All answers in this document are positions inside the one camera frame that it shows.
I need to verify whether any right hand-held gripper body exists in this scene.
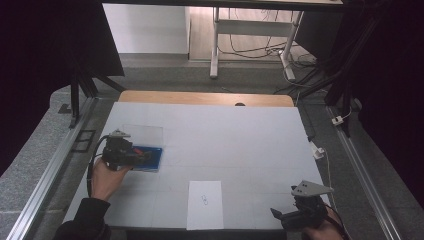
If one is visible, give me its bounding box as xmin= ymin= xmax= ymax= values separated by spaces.
xmin=280 ymin=180 xmax=335 ymax=232

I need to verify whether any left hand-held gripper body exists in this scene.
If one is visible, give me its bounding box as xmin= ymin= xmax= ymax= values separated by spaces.
xmin=100 ymin=129 xmax=145 ymax=172

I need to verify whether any blue case with clear lid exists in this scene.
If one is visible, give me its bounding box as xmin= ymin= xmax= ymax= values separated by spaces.
xmin=122 ymin=123 xmax=165 ymax=173

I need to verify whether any person's right hand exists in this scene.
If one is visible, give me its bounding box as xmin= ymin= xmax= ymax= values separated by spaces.
xmin=300 ymin=214 xmax=346 ymax=240

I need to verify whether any person's left hand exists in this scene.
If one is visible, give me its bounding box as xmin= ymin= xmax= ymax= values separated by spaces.
xmin=90 ymin=157 xmax=134 ymax=203

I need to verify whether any black metal stand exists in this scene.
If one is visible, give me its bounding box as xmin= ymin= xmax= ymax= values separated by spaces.
xmin=67 ymin=64 xmax=127 ymax=130
xmin=293 ymin=6 xmax=381 ymax=138

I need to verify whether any white paper sheet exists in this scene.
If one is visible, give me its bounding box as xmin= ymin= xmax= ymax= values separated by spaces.
xmin=185 ymin=180 xmax=225 ymax=231

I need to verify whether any white table cover board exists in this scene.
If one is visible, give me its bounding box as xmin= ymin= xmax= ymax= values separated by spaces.
xmin=62 ymin=101 xmax=331 ymax=232

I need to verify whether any small white plug adapter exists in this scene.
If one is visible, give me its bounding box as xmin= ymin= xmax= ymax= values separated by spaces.
xmin=331 ymin=107 xmax=354 ymax=127

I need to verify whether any black curtain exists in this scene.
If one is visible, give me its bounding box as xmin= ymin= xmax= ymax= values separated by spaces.
xmin=343 ymin=0 xmax=424 ymax=209
xmin=0 ymin=0 xmax=125 ymax=178

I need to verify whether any white cabinet panel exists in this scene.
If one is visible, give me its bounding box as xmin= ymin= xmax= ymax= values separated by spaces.
xmin=101 ymin=3 xmax=192 ymax=55

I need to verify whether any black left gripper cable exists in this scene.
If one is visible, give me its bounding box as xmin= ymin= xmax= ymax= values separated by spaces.
xmin=85 ymin=134 xmax=112 ymax=198

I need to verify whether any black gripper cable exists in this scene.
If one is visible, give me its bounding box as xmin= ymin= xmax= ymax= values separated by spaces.
xmin=324 ymin=203 xmax=351 ymax=240
xmin=85 ymin=134 xmax=112 ymax=198

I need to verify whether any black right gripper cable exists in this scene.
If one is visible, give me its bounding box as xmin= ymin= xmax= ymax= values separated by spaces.
xmin=324 ymin=203 xmax=351 ymax=240

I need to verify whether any black floor bracket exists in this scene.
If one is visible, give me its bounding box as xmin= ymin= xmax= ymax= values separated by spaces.
xmin=70 ymin=129 xmax=97 ymax=154

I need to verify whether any white plug with cable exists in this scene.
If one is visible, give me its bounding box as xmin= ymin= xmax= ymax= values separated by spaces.
xmin=310 ymin=141 xmax=332 ymax=180

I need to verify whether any aluminium floor rail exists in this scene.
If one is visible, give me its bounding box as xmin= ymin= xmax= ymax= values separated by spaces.
xmin=5 ymin=96 xmax=98 ymax=240
xmin=325 ymin=105 xmax=404 ymax=240

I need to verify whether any black floor cable loop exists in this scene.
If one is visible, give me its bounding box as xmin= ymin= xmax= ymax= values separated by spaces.
xmin=217 ymin=8 xmax=293 ymax=60

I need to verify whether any white desk frame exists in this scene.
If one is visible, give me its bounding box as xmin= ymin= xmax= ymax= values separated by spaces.
xmin=101 ymin=0 xmax=344 ymax=82

